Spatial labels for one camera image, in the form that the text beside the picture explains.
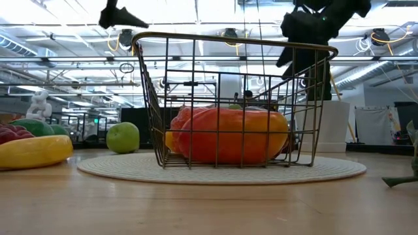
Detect yellow cable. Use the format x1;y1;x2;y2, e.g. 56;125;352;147
328;70;357;142

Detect white plant pot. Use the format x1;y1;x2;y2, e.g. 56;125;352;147
295;100;351;153

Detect white robot figure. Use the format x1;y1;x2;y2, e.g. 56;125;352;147
25;90;53;122

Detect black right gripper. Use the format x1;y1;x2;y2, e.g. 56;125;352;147
275;5;341;80

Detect person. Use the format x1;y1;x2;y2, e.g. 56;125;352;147
243;90;278;112

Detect green lime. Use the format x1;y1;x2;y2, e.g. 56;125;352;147
48;123;71;137

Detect purple grape bunch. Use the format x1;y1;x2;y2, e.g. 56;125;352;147
0;123;36;145

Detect ceiling cable reel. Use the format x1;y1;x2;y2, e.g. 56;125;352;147
118;28;135;48
223;27;239;46
371;27;391;46

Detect orange bell pepper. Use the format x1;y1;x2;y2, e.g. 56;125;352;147
169;106;210;154

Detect white round woven placemat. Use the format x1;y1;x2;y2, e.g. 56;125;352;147
76;151;367;186

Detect red orange mango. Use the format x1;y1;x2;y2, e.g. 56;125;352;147
178;107;290;165

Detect yellow banana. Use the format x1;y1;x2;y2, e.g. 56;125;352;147
0;134;74;170

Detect black monitor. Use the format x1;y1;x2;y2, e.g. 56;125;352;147
393;101;418;131

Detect yellow orange mango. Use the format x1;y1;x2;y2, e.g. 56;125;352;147
164;130;176;151

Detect gold wire basket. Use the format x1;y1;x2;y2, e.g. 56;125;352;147
130;31;339;170

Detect white hanging cloth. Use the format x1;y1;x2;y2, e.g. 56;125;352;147
354;106;393;144

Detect black cabinet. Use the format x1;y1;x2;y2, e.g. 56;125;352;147
120;107;164;144

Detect large green pear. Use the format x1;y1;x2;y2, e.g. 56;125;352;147
105;121;140;154

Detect tangerine sprig with leaves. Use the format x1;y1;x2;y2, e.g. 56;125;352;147
382;119;418;189

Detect dark green round fruit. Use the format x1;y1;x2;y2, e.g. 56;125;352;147
8;117;56;138

